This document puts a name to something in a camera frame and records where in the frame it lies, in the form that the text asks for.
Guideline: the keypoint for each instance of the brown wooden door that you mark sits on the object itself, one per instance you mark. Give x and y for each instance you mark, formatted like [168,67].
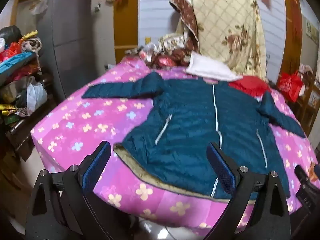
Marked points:
[126,30]

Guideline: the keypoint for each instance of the grey refrigerator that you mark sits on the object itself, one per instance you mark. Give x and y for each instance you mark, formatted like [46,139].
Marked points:
[75,30]

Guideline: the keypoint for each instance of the white plastic bag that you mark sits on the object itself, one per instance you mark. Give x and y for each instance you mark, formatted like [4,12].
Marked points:
[36,96]

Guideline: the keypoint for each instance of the pink floral bedspread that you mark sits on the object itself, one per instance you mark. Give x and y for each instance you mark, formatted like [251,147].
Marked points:
[82,130]

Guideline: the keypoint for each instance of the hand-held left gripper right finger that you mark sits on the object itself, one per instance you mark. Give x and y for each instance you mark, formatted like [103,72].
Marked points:
[222,171]

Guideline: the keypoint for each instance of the white pillow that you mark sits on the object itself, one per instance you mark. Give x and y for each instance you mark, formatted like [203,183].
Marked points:
[210,67]

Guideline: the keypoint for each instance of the brown floral blanket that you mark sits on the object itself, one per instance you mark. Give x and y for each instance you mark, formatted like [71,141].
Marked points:
[186,17]

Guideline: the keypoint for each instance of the teal quilted jacket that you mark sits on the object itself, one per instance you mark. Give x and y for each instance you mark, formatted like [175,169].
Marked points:
[190,120]

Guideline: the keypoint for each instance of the red shopping bag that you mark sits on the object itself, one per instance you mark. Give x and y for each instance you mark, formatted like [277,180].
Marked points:
[287,85]

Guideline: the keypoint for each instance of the wooden shelf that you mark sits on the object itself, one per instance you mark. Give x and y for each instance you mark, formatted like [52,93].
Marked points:
[311,100]

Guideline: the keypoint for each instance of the beige floral quilt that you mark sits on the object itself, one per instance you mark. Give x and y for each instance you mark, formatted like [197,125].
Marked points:
[225,17]

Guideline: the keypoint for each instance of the cluttered storage rack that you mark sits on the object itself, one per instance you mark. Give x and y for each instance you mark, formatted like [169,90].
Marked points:
[20,130]

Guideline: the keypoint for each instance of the black plastic bag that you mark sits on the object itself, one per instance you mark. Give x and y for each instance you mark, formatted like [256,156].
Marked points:
[10,35]

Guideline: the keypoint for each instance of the red ruffled pillow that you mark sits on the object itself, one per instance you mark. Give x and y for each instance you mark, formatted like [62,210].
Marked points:
[247,85]

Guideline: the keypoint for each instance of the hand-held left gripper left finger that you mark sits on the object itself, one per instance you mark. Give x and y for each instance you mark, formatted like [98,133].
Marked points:
[97,163]

